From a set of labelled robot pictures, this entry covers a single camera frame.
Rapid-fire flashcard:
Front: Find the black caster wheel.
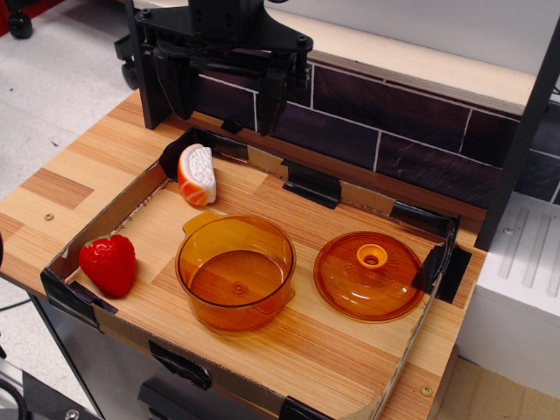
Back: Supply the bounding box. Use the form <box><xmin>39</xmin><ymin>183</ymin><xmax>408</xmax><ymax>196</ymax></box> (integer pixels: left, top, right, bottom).
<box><xmin>114</xmin><ymin>35</ymin><xmax>138</xmax><ymax>90</ymax></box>

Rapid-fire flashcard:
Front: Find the salmon nigiri sushi toy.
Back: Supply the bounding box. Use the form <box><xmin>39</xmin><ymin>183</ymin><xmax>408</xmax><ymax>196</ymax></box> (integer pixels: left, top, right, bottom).
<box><xmin>178</xmin><ymin>143</ymin><xmax>217</xmax><ymax>207</ymax></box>

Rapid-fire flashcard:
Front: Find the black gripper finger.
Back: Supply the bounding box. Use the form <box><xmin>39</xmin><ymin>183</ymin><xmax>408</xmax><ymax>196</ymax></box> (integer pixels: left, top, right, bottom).
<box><xmin>256</xmin><ymin>68</ymin><xmax>289</xmax><ymax>136</ymax></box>
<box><xmin>152</xmin><ymin>48</ymin><xmax>196</xmax><ymax>120</ymax></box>

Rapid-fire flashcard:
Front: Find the black frame post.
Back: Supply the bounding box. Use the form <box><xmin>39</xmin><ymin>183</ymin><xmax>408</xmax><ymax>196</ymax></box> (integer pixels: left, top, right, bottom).
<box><xmin>124</xmin><ymin>0</ymin><xmax>172</xmax><ymax>130</ymax></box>
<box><xmin>475</xmin><ymin>21</ymin><xmax>559</xmax><ymax>251</ymax></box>

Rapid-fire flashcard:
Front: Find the orange transparent pot lid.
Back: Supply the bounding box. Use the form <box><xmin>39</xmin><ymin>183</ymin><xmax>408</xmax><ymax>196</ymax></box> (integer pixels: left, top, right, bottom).
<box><xmin>313</xmin><ymin>231</ymin><xmax>427</xmax><ymax>323</ymax></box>

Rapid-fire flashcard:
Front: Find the black chair caster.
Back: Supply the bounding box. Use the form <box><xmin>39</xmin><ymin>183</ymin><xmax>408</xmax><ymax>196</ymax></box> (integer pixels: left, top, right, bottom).
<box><xmin>5</xmin><ymin>0</ymin><xmax>33</xmax><ymax>39</ymax></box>

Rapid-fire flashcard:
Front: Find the black left frame post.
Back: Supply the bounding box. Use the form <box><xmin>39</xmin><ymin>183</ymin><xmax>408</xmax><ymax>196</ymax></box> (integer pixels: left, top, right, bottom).
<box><xmin>124</xmin><ymin>0</ymin><xmax>172</xmax><ymax>130</ymax></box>

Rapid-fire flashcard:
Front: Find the white ribbed sink unit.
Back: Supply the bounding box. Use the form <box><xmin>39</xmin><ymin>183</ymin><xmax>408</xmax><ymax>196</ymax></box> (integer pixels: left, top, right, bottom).
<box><xmin>457</xmin><ymin>193</ymin><xmax>559</xmax><ymax>398</ymax></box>

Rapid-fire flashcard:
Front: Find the orange transparent pot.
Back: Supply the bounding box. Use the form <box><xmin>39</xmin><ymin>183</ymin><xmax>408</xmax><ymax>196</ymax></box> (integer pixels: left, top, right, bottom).
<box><xmin>175</xmin><ymin>211</ymin><xmax>297</xmax><ymax>333</ymax></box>

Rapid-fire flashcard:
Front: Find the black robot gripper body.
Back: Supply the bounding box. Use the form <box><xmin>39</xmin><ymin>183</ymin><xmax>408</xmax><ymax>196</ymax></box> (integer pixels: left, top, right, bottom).
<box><xmin>135</xmin><ymin>1</ymin><xmax>313</xmax><ymax>92</ymax></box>

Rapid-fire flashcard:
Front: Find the cardboard fence with black tape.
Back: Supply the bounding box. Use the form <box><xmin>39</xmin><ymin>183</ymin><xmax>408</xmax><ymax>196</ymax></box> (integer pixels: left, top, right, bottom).
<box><xmin>41</xmin><ymin>128</ymin><xmax>472</xmax><ymax>419</ymax></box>

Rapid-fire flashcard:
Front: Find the red toy strawberry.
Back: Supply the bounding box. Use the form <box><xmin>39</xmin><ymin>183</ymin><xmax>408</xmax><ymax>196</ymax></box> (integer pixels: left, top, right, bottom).
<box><xmin>79</xmin><ymin>234</ymin><xmax>137</xmax><ymax>298</ymax></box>

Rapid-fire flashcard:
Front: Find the dark tile backsplash panel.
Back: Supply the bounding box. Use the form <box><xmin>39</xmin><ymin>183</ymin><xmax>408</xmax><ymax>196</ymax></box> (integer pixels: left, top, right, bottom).
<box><xmin>192</xmin><ymin>60</ymin><xmax>560</xmax><ymax>210</ymax></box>

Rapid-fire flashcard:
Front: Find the black right frame post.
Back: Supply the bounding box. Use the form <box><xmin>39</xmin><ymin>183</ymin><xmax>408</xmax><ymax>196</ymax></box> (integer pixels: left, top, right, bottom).
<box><xmin>475</xmin><ymin>21</ymin><xmax>559</xmax><ymax>251</ymax></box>

